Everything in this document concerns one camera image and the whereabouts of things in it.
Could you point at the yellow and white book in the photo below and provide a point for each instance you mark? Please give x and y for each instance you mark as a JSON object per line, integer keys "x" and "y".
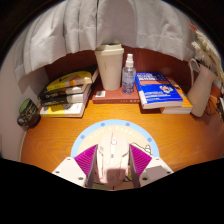
{"x": 63, "y": 109}

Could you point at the pink computer mouse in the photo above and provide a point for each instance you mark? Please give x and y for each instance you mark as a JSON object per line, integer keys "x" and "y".
{"x": 112, "y": 156}

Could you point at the clear spray bottle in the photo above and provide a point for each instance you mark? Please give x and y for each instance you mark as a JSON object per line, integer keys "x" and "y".
{"x": 129, "y": 78}

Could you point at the orange book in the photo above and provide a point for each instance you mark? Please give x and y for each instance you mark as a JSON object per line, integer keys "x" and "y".
{"x": 185, "y": 103}

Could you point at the red-brown book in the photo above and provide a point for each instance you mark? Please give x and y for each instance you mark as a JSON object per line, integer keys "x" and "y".
{"x": 115, "y": 97}

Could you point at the dark mug with green inside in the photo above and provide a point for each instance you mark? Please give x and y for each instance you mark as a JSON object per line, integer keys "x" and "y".
{"x": 29, "y": 113}

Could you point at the round light blue mouse pad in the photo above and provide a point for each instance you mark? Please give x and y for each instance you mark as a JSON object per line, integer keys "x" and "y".
{"x": 86, "y": 135}

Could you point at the white pitcher vase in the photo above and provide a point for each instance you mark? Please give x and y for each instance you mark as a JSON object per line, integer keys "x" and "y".
{"x": 201, "y": 93}

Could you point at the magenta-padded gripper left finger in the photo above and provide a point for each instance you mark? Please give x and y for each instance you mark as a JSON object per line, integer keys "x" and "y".
{"x": 70, "y": 170}

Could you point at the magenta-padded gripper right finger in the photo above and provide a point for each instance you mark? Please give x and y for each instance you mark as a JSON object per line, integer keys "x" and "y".
{"x": 155, "y": 170}

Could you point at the black and yellow cover book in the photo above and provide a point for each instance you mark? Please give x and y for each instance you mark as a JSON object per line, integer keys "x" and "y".
{"x": 71, "y": 79}

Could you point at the blue book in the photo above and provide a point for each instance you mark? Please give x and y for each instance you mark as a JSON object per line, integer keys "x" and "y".
{"x": 156, "y": 88}

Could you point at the thin black book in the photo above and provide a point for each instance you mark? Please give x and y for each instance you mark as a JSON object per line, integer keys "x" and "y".
{"x": 63, "y": 92}

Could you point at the thick black book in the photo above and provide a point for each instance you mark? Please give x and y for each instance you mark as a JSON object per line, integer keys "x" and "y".
{"x": 65, "y": 99}

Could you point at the white curtain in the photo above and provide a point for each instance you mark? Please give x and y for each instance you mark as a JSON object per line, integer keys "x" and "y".
{"x": 66, "y": 30}

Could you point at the cream lidded tumbler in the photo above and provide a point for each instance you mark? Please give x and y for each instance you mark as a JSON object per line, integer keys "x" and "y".
{"x": 109, "y": 68}

